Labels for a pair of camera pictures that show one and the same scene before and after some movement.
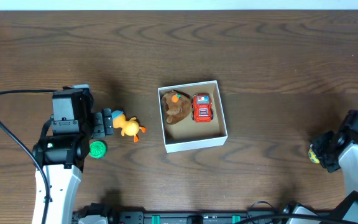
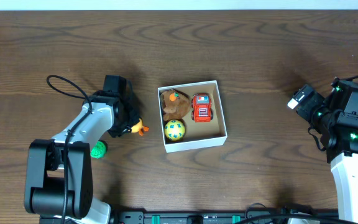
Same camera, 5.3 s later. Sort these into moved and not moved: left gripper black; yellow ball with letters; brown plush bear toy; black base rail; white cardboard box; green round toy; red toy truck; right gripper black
Moved: right gripper black; yellow ball with letters; left gripper black
Not moved: white cardboard box; brown plush bear toy; green round toy; black base rail; red toy truck
